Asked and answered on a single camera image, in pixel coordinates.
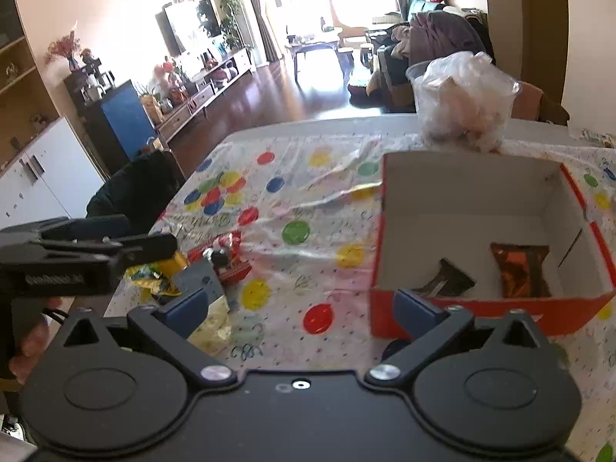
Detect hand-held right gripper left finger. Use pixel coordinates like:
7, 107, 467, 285
59, 288, 238, 388

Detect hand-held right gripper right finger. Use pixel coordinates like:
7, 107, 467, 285
365, 289, 552, 388

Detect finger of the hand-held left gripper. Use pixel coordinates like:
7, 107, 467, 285
112, 232, 178, 268
171, 261, 228, 311

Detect pale yellow snack packet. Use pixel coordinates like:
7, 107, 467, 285
189, 295, 234, 354

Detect red snack packet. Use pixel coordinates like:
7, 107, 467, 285
187, 230, 252, 284

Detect red cardboard box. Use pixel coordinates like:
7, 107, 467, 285
368, 151, 616, 340

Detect person's left hand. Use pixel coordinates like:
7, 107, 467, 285
8, 297, 64, 386

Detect dark brown snack packet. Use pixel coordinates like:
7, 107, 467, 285
413, 258, 477, 298

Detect black chair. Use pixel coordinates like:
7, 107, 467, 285
85, 150, 186, 233

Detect white cabinet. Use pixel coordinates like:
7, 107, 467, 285
0, 115, 107, 233

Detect orange brown snack packet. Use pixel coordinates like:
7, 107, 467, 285
490, 242, 552, 299

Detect polka dot tablecloth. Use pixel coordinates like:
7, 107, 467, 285
103, 130, 616, 462

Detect dark cabinet with blue door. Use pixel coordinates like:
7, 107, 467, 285
64, 71, 161, 179

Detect pink flower arrangement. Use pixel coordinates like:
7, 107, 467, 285
153, 57, 191, 104

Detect black coffee machine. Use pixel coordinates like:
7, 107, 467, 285
81, 57, 117, 103

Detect low white television stand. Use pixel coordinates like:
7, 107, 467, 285
156, 47, 256, 144

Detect wooden bookshelf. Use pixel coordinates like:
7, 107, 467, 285
0, 0, 62, 170

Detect clear plastic bag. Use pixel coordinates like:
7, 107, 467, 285
407, 50, 522, 154

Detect pink flowers in vase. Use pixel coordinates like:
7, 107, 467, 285
45, 30, 84, 74

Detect television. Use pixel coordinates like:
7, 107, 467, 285
155, 0, 223, 57

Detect dark sofa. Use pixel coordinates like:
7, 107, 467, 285
365, 0, 492, 112

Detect green potted plant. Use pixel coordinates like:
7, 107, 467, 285
220, 0, 247, 52

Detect wooden coffee table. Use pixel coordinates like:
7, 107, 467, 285
286, 28, 356, 82

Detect grey curtain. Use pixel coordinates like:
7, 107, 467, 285
239, 0, 281, 64

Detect pile of clothes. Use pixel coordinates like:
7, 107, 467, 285
391, 10, 495, 67

